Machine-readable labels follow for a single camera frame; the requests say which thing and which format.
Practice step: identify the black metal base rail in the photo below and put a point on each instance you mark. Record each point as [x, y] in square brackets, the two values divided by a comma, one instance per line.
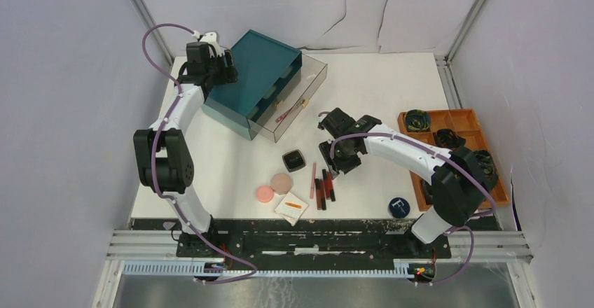
[323, 244]

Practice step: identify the rolled green patterned tie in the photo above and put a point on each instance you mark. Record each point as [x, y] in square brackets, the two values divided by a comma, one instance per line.
[487, 164]

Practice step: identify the rolled multicolour tie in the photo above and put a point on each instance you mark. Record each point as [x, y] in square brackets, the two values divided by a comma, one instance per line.
[417, 121]

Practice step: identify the round coral blush case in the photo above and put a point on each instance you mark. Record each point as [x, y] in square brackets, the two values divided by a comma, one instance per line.
[264, 194]

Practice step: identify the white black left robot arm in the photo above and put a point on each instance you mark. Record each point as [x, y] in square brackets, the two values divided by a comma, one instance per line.
[164, 162]

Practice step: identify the octagonal pink powder case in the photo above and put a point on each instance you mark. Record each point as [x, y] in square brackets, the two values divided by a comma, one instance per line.
[281, 183]

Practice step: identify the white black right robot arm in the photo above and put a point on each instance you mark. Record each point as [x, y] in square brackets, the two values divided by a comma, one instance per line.
[460, 188]

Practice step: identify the orange compartment tray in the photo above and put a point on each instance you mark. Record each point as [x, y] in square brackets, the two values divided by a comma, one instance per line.
[465, 123]

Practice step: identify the pink lip pencil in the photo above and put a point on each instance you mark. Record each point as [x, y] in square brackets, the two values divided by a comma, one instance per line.
[312, 184]

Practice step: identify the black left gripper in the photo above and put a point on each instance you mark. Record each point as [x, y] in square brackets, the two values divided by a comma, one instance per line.
[229, 74]

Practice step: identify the dark brown lip gloss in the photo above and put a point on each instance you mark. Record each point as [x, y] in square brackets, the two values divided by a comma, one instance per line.
[322, 196]

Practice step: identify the black gold compact case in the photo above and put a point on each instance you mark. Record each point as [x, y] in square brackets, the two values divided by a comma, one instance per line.
[293, 160]

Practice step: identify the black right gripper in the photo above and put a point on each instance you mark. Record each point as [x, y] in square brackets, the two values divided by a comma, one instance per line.
[324, 148]

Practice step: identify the white patterned palette box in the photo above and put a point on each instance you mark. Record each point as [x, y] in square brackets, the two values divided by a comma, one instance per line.
[291, 208]

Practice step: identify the round navy cream tin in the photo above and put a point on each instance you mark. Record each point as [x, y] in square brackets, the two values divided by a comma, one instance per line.
[398, 208]

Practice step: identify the teal drawer organizer box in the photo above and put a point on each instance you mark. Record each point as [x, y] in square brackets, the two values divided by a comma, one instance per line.
[264, 66]

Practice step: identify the rolled dark tie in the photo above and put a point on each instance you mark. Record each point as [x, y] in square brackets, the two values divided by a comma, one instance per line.
[448, 138]

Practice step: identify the black lipstick tube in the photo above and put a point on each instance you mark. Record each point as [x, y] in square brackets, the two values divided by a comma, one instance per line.
[318, 194]

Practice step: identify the dark red lipstick tube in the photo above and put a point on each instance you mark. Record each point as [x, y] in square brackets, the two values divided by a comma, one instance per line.
[325, 179]

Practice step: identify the clear smoked drawer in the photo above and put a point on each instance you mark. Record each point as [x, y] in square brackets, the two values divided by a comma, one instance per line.
[302, 85]

